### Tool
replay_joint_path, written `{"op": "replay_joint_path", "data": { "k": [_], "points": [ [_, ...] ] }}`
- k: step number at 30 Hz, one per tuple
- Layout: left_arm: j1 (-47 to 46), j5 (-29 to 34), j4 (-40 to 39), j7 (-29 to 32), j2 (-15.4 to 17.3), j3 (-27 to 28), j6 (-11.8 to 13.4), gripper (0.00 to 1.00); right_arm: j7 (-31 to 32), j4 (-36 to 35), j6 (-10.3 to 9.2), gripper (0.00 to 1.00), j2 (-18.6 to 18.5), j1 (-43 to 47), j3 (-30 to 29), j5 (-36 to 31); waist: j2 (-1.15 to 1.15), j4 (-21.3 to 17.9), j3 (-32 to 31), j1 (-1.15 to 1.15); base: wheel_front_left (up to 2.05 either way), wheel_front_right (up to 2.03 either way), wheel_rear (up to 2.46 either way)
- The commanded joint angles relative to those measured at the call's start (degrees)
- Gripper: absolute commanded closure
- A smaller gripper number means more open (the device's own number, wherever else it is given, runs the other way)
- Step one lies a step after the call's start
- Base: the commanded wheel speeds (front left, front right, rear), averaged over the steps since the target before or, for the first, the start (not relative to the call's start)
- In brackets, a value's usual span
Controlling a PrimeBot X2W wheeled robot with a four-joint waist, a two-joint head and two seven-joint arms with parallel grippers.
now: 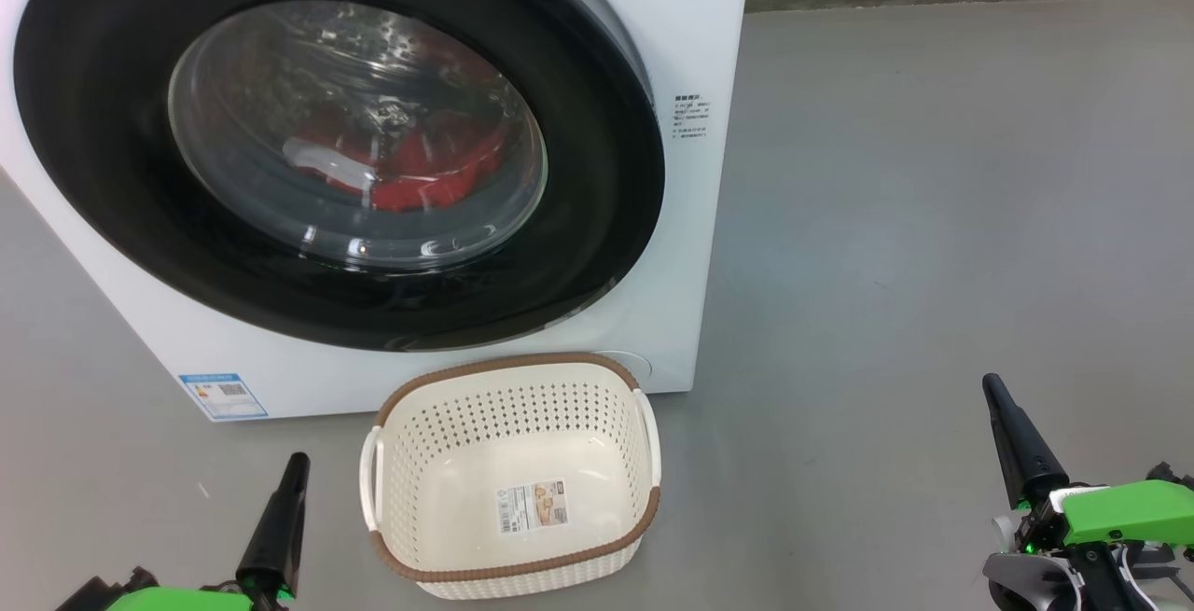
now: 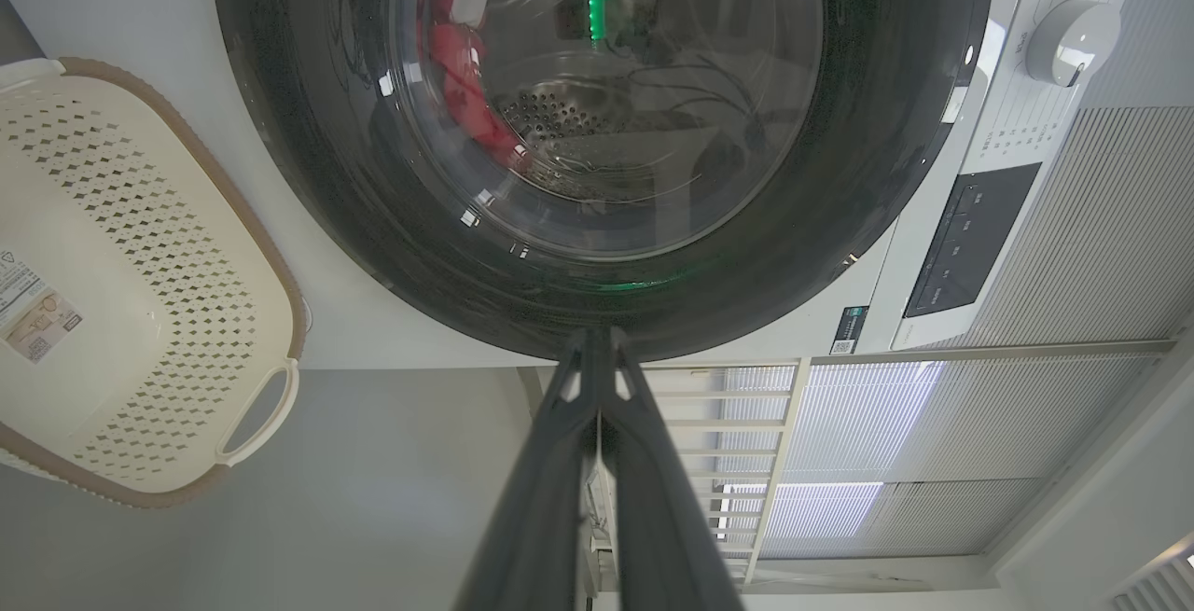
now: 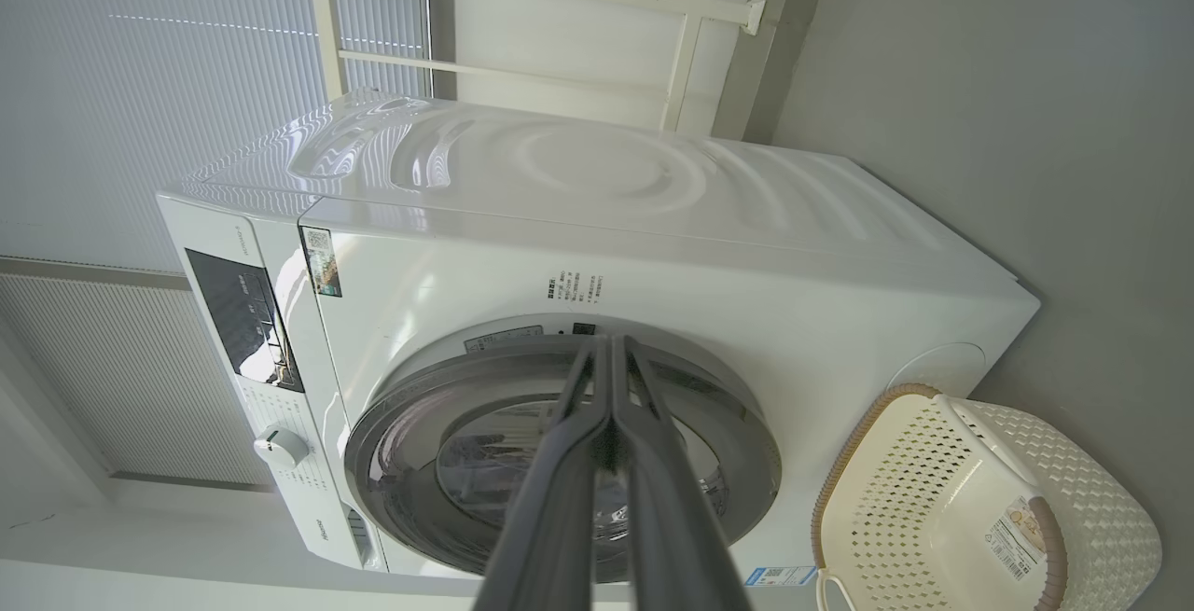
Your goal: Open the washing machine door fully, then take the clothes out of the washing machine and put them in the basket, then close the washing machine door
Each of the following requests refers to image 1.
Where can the red and white garment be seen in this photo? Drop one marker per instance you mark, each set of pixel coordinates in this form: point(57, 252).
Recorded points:
point(429, 177)

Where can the black round glass washer door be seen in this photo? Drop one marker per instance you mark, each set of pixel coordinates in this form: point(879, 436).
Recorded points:
point(103, 173)

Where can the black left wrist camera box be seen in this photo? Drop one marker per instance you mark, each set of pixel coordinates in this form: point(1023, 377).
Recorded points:
point(93, 597)

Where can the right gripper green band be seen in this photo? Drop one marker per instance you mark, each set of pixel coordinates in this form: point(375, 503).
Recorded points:
point(1129, 513)

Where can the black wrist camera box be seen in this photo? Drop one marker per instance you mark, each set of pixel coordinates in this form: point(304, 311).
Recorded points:
point(93, 597)
point(1171, 478)

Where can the round white filter cover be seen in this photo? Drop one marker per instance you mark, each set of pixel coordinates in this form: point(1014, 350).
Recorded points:
point(630, 364)

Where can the blue energy label sticker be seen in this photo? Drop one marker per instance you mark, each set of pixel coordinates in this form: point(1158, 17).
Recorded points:
point(224, 396)

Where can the cream perforated basket brown rim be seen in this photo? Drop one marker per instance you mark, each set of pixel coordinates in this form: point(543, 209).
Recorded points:
point(522, 406)

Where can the white printed product label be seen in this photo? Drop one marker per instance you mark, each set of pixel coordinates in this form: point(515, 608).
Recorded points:
point(532, 506)

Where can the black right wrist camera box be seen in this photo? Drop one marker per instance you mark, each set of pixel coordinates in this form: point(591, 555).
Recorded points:
point(1171, 478)

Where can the white front-load washing machine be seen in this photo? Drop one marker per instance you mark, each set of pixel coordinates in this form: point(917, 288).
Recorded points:
point(714, 256)

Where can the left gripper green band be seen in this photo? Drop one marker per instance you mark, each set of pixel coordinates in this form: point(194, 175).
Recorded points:
point(177, 600)

